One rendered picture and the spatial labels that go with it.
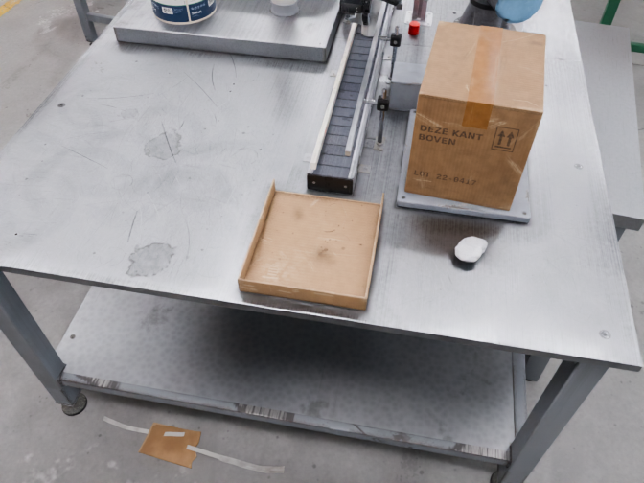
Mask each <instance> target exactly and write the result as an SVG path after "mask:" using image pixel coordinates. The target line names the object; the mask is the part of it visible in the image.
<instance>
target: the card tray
mask: <svg viewBox="0 0 644 483"><path fill-rule="evenodd" d="M383 200H384V193H382V198H381V204H378V203H371V202H364V201H356V200H349V199H342V198H334V197H327V196H320V195H306V194H298V193H291V192H284V191H276V189H275V179H273V180H272V183H271V186H270V188H269V191H268V194H267V197H266V200H265V202H264V207H263V210H262V212H261V214H260V217H259V220H258V223H257V226H256V228H255V231H254V234H253V237H252V240H251V242H250V244H249V247H248V250H247V252H246V255H245V258H244V261H243V264H242V266H241V271H240V274H239V277H238V285H239V290H240V291H244V292H251V293H257V294H263V295H269V296H276V297H282V298H288V299H294V300H301V301H307V302H313V303H319V304H326V305H332V306H338V307H344V308H350V309H357V310H363V311H366V305H367V299H368V293H369V287H370V282H371V276H372V270H373V264H374V259H375V253H376V247H377V241H378V235H379V230H380V219H381V213H382V207H383Z"/></svg>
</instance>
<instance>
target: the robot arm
mask: <svg viewBox="0 0 644 483"><path fill-rule="evenodd" d="M381 1H383V2H386V3H389V4H391V5H394V6H397V5H398V4H399V3H400V2H401V1H402V0H381ZM542 2H543V0H470V2H469V4H468V5H467V7H466V9H465V11H464V12H463V14H462V16H461V18H460V22H459V23H460V24H467V25H474V26H489V27H497V28H503V29H504V30H510V29H511V23H512V24H517V23H521V22H523V21H526V20H528V19H529V18H531V17H532V15H534V14H535V13H536V12H537V11H538V10H539V9H540V7H541V4H542ZM339 5H340V13H341V14H349V15H355V14H356V16H354V17H350V18H349V21H350V22H353V23H357V24H360V25H362V26H363V27H367V26H368V25H369V24H370V19H371V6H372V0H340V2H339ZM341 6H342V9H341Z"/></svg>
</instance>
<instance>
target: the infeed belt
mask: <svg viewBox="0 0 644 483"><path fill-rule="evenodd" d="M388 4H389V3H386V7H385V11H384V15H383V19H382V23H381V27H380V31H379V35H380V36H381V33H382V28H383V24H384V20H385V16H386V12H387V8H388ZM361 27H362V25H360V24H357V27H356V33H355V37H354V40H353V44H352V47H351V50H350V54H349V56H348V60H347V63H346V67H345V70H344V73H343V77H342V80H341V84H340V86H339V90H338V93H337V96H336V100H335V103H334V107H333V113H332V116H331V119H330V122H329V125H328V129H327V132H326V136H325V139H324V142H323V146H322V149H321V152H320V155H319V159H318V162H317V165H316V169H315V170H313V172H312V175H316V176H324V177H331V178H339V179H348V176H349V172H350V168H351V164H352V160H353V155H354V151H355V147H356V142H357V136H358V132H359V127H360V123H361V119H362V114H363V110H364V106H365V103H363V104H362V108H361V111H360V115H359V120H358V124H357V128H356V135H355V140H354V143H353V147H352V151H351V155H350V156H348V155H345V149H346V146H347V142H348V138H349V134H350V130H351V126H352V122H353V119H354V115H355V111H356V107H357V99H358V95H359V91H360V87H361V84H362V80H363V76H364V72H365V68H366V64H367V60H368V57H369V53H370V49H371V45H372V41H373V38H367V37H364V36H362V34H361ZM379 44H380V41H379V40H378V43H377V47H376V51H375V54H374V59H373V63H372V67H371V71H370V75H369V80H368V83H367V87H366V91H365V95H364V99H366V98H367V94H368V90H369V85H370V81H371V78H372V74H373V69H374V65H375V61H376V56H377V52H378V48H379Z"/></svg>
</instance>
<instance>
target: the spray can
mask: <svg viewBox="0 0 644 483"><path fill-rule="evenodd" d="M379 14H380V0H372V6H371V19H370V24H369V25H368V26H367V27H363V26H362V27H361V34H362V36H364V37H367V38H373V37H374V33H375V29H376V26H377V22H378V18H379Z"/></svg>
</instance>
